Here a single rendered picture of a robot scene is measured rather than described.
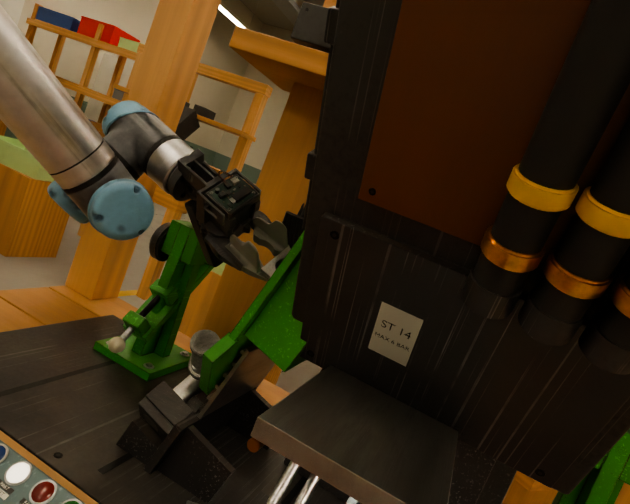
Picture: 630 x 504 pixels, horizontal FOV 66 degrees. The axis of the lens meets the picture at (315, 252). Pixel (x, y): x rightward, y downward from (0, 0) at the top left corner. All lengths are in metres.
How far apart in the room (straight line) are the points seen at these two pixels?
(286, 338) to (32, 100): 0.38
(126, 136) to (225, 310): 0.44
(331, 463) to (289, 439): 0.04
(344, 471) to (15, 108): 0.48
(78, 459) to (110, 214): 0.31
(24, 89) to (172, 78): 0.63
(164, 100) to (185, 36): 0.15
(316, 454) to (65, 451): 0.40
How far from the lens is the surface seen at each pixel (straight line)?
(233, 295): 1.04
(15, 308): 1.14
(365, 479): 0.40
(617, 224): 0.36
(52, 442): 0.74
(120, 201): 0.62
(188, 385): 0.72
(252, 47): 0.96
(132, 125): 0.78
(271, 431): 0.42
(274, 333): 0.60
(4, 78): 0.61
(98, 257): 1.25
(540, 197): 0.36
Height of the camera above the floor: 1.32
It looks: 7 degrees down
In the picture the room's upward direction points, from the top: 22 degrees clockwise
